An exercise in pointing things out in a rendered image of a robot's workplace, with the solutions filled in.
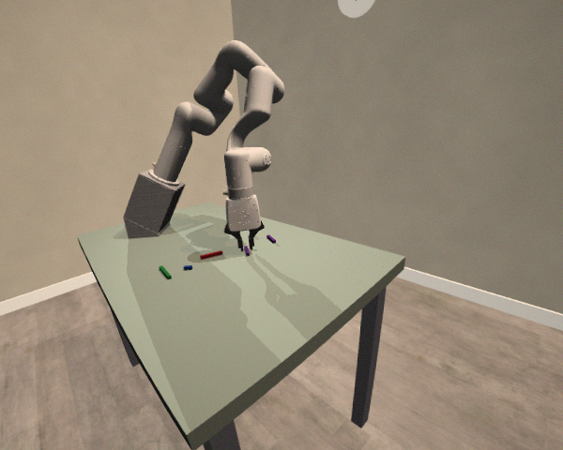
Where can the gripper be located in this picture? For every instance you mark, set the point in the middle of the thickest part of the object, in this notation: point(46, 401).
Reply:
point(242, 215)

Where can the green rod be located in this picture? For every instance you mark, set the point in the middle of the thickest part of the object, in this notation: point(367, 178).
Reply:
point(164, 272)

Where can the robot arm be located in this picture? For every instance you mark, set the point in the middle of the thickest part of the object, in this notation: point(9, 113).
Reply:
point(261, 87)

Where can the red rod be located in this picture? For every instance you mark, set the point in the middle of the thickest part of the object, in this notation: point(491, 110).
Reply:
point(211, 255)

